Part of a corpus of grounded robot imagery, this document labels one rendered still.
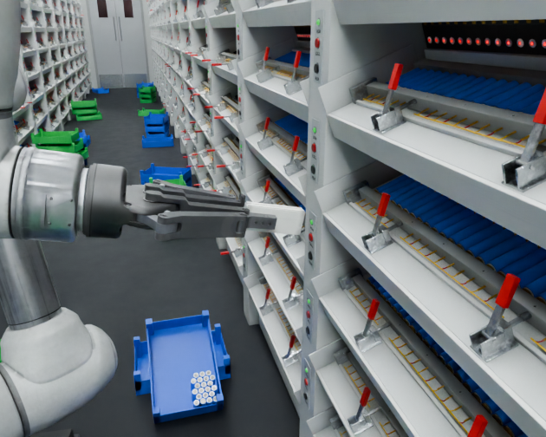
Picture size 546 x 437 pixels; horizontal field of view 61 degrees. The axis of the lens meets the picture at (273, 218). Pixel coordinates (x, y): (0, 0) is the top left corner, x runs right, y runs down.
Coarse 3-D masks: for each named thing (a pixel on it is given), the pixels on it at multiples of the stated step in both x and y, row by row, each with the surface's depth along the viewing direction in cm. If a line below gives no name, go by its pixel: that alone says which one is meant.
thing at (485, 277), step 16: (368, 192) 85; (400, 208) 76; (384, 224) 77; (416, 224) 71; (416, 240) 70; (432, 240) 66; (448, 240) 65; (448, 256) 63; (464, 256) 61; (464, 272) 61; (480, 272) 57; (496, 272) 56; (480, 288) 57; (496, 288) 55; (512, 304) 53; (528, 304) 50; (544, 304) 50; (528, 320) 51; (544, 320) 48
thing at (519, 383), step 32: (320, 192) 88; (352, 192) 88; (352, 224) 83; (384, 256) 71; (384, 288) 72; (416, 288) 63; (448, 288) 60; (416, 320) 63; (448, 320) 56; (480, 320) 54; (448, 352) 57; (512, 352) 49; (544, 352) 48; (480, 384) 51; (512, 384) 46; (544, 384) 45; (512, 416) 47; (544, 416) 42
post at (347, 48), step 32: (320, 0) 80; (352, 32) 79; (384, 32) 80; (416, 32) 82; (352, 64) 81; (320, 96) 85; (320, 128) 87; (320, 160) 88; (352, 160) 88; (320, 224) 92; (320, 256) 94; (352, 256) 96; (320, 320) 100; (320, 384) 106
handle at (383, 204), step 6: (384, 192) 71; (384, 198) 71; (384, 204) 71; (378, 210) 72; (384, 210) 72; (378, 216) 72; (378, 222) 72; (378, 228) 73; (372, 234) 74; (378, 234) 73
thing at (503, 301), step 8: (504, 280) 48; (512, 280) 47; (504, 288) 48; (512, 288) 47; (504, 296) 48; (512, 296) 48; (504, 304) 48; (496, 312) 49; (496, 320) 49; (488, 328) 50; (496, 328) 49
